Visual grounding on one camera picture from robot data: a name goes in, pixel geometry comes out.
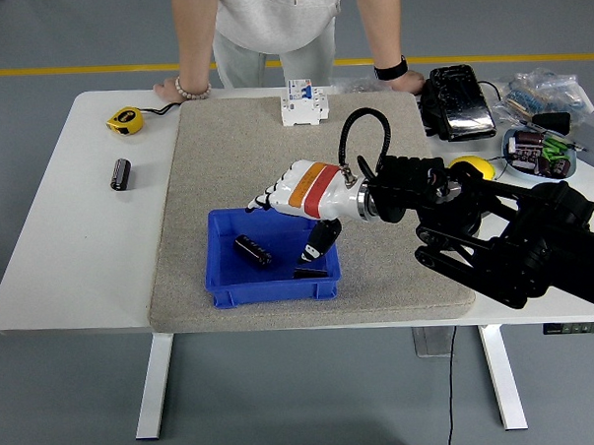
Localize person's left hand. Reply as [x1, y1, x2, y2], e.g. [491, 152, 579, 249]
[382, 71, 427, 96]

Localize robot right hand white shell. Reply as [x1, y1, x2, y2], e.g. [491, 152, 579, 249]
[243, 157, 366, 266]

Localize person's right hand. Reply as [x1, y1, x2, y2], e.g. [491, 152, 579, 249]
[152, 77, 213, 104]

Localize dark battery with white print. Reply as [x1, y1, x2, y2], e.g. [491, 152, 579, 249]
[292, 265, 329, 281]

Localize plain dark brown battery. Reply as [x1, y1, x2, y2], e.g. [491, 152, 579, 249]
[232, 232, 275, 270]

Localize dark battery with silver stripe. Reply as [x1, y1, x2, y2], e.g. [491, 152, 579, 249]
[108, 158, 133, 193]

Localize blue plastic box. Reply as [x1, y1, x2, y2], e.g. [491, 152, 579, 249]
[200, 200, 343, 310]

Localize black wristwatch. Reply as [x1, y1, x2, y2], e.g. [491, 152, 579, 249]
[371, 54, 410, 81]

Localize clear plastic bag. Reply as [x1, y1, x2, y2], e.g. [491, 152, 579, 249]
[332, 75, 386, 95]

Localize yellow tape measure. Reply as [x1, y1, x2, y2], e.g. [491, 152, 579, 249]
[105, 99, 183, 138]

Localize glossy black device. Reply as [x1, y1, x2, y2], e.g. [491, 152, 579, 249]
[417, 61, 499, 144]

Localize white circuit breaker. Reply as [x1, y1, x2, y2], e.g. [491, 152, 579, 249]
[278, 76, 332, 130]

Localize grey-brown mat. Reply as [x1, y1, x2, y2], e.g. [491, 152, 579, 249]
[138, 87, 479, 336]

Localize yellow lemon-shaped object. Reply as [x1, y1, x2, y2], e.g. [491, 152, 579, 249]
[447, 154, 497, 182]

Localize person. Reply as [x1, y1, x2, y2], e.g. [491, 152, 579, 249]
[149, 0, 427, 106]

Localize light blue dish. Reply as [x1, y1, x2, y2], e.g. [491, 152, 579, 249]
[498, 123, 581, 184]

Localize large brown capacitor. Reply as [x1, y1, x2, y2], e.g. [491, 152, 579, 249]
[512, 128, 547, 172]

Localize bag of blue resistors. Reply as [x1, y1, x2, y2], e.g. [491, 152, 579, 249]
[496, 66, 594, 126]

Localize black foam block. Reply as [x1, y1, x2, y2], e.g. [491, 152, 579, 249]
[532, 110, 573, 137]

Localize green plastic parts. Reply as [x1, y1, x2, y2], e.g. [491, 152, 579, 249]
[539, 136, 571, 163]

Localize small brown capacitor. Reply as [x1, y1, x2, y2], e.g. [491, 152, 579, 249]
[535, 156, 574, 179]

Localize thin grey pen tool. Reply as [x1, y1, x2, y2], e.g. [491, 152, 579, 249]
[524, 117, 590, 156]

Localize grey metal floor plate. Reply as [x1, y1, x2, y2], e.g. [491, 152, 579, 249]
[412, 325, 457, 359]

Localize white table leg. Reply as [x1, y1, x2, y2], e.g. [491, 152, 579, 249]
[130, 334, 179, 441]
[477, 323, 530, 433]

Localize black table control panel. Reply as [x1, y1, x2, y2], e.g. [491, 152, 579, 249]
[542, 321, 594, 337]

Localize beaded bracelet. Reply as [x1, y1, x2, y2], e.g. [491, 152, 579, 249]
[174, 74, 213, 101]

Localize black floor cable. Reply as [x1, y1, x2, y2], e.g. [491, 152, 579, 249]
[439, 326, 464, 445]

